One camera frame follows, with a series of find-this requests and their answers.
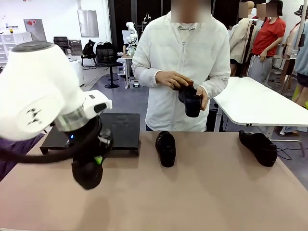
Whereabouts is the grey metal wall panel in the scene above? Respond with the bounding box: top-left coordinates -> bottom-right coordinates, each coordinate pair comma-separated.
77,9 -> 100,38

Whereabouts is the person's right hand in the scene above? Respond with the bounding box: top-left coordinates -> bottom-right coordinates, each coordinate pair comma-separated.
155,71 -> 194,91

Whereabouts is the person's left hand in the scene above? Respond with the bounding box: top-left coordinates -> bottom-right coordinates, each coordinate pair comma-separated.
195,86 -> 209,111

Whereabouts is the black bar stool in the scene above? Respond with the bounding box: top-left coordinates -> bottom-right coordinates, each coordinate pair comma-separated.
53,36 -> 73,56

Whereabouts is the purple cloth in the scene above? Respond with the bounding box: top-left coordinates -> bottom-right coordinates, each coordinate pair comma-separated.
0,133 -> 46,181

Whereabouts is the person in white jacket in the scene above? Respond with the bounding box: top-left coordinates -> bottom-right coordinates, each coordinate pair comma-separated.
131,0 -> 231,132

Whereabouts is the white air purifier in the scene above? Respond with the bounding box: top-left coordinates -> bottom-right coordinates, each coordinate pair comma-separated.
68,59 -> 85,87

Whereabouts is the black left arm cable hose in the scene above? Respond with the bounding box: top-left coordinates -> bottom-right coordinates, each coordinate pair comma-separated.
0,121 -> 103,165

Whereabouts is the white folding table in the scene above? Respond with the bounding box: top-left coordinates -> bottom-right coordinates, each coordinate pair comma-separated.
211,76 -> 308,157

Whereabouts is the black leather loafer shoe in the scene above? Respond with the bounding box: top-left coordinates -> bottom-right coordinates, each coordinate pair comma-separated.
155,131 -> 177,168
178,84 -> 202,118
71,157 -> 104,190
238,129 -> 279,167

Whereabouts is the person's right forearm white sleeve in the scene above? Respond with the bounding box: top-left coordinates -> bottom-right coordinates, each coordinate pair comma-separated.
131,61 -> 162,88

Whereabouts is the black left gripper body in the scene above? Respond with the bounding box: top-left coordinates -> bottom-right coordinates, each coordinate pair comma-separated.
64,116 -> 114,164

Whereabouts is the grey door with red sign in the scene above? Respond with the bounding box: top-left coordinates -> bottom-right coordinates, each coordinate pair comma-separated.
23,19 -> 48,43

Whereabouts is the black floor cable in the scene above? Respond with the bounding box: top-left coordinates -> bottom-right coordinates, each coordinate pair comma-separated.
276,147 -> 293,161

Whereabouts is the black backpack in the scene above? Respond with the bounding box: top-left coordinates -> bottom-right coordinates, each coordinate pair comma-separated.
81,39 -> 97,60

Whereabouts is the black bag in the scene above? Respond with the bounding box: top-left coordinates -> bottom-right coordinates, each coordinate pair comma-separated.
95,41 -> 113,50

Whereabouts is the person's left forearm white sleeve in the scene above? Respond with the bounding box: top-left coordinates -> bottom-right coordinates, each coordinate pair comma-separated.
198,68 -> 231,99

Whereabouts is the white clothes rack pole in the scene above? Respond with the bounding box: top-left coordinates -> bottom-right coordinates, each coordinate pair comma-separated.
291,0 -> 306,59

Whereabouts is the black quilted bar chair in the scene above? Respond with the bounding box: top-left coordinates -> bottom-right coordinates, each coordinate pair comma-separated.
97,49 -> 124,89

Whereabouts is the mannequin in beige coat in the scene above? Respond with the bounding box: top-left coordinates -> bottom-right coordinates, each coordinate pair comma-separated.
228,1 -> 257,77

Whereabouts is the black hat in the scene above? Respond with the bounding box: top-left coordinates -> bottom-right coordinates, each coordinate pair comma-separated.
294,5 -> 308,17

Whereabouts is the black tripod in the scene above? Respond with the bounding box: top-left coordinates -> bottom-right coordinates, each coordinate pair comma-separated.
239,20 -> 257,79

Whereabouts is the white storage drawer cabinet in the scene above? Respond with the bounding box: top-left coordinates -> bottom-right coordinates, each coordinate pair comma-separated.
0,32 -> 33,64

